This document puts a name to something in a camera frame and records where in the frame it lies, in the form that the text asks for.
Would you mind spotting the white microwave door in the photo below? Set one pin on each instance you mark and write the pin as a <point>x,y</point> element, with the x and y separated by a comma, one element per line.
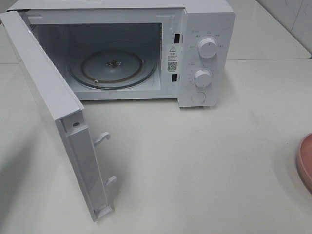
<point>62,112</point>

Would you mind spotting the upper white power knob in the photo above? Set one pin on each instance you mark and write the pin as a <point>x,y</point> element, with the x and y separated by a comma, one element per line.
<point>207,47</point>

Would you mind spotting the white microwave oven body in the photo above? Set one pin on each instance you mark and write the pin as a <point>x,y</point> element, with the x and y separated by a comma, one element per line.
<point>168,30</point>

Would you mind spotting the round door release button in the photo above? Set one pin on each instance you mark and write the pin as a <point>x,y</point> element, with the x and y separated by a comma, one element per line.
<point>198,98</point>

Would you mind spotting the white timer knob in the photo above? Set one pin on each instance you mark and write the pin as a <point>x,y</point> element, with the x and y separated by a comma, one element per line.
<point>203,78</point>

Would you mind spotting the pink round plate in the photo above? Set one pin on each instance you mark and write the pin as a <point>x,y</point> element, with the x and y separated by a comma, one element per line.
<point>304,161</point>

